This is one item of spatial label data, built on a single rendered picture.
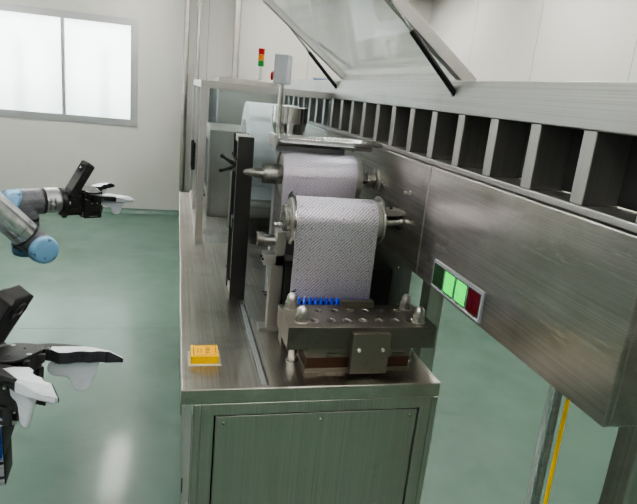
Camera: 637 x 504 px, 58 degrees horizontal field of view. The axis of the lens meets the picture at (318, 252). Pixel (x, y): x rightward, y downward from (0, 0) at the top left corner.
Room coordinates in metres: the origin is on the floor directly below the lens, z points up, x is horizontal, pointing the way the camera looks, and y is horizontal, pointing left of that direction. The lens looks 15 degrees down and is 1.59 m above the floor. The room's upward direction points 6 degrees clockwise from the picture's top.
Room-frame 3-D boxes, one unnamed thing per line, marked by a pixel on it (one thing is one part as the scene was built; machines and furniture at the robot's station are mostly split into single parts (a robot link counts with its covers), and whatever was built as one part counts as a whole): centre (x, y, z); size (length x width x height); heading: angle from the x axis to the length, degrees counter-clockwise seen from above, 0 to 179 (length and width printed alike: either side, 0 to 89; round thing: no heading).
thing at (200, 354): (1.36, 0.27, 0.91); 0.07 x 0.07 x 0.02; 15
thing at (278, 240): (1.60, 0.13, 1.05); 0.06 x 0.05 x 0.31; 105
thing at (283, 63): (2.12, 0.19, 1.66); 0.07 x 0.07 x 0.10; 82
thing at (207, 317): (2.50, 0.29, 0.88); 2.52 x 0.66 x 0.04; 15
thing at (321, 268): (1.55, -0.05, 1.11); 0.23 x 0.01 x 0.18; 105
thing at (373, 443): (2.50, 0.27, 0.43); 2.52 x 0.64 x 0.86; 15
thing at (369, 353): (1.36, -0.16, 0.96); 0.10 x 0.03 x 0.11; 105
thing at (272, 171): (1.81, 0.17, 1.33); 0.06 x 0.06 x 0.06; 15
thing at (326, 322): (1.44, -0.12, 1.00); 0.40 x 0.16 x 0.06; 105
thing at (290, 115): (2.30, 0.16, 1.50); 0.14 x 0.14 x 0.06
